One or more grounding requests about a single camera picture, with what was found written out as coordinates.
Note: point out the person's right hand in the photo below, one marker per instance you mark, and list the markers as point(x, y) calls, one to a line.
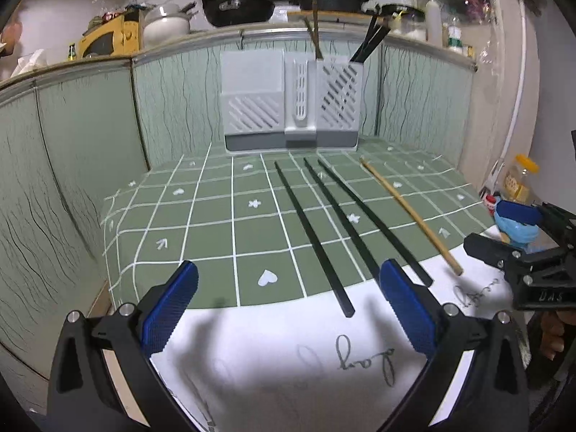
point(551, 333)

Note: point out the wooden cutting board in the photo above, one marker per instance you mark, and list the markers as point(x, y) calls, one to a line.
point(337, 12)

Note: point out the black pressure cooker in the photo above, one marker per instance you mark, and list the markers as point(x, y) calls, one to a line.
point(402, 9)

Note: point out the yellow microwave oven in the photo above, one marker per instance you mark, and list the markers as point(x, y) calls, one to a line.
point(108, 38)

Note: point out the small red and white bottle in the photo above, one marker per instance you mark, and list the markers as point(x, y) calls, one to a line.
point(490, 203)

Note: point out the white plastic bag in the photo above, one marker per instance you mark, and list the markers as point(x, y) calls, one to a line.
point(29, 64)

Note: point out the white plastic utensil holder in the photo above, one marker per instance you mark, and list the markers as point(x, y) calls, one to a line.
point(254, 99)

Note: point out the blue plastic toy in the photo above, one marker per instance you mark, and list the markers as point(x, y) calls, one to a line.
point(517, 234)

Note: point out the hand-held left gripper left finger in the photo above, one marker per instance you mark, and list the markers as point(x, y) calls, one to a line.
point(168, 310)

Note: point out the dark brown wooden chopstick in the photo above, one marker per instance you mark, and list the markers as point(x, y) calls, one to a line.
point(317, 27)
point(313, 40)

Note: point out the small seasoning jar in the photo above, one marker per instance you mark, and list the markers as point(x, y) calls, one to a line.
point(468, 51)

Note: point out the white squeeze bottle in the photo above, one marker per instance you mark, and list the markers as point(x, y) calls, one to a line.
point(434, 22)

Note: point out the clear container with white powder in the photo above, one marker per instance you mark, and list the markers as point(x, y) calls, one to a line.
point(415, 30)

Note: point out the white cooking pot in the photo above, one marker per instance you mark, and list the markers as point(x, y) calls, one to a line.
point(165, 27)

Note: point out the black wok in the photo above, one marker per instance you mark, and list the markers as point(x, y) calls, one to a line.
point(240, 11)

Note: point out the green label plastic bottle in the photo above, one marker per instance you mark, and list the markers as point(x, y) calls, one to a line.
point(455, 40)

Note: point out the white wall pipe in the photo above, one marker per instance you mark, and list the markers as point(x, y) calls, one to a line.
point(522, 76)

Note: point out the green checkered tablecloth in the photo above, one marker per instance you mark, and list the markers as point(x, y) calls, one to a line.
point(216, 216)

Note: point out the black cast iron pot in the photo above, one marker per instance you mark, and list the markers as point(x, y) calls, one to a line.
point(335, 0)

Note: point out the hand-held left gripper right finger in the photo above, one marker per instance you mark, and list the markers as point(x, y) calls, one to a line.
point(409, 308)

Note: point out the light wooden chopstick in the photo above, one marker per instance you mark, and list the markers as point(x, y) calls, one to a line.
point(411, 216)

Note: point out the green bottle with yellow label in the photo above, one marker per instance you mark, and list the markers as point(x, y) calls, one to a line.
point(72, 52)

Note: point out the yellow lidded jar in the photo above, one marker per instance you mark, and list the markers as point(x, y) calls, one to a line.
point(519, 180)

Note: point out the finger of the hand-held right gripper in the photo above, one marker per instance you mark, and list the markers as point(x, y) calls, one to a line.
point(517, 212)
point(490, 249)

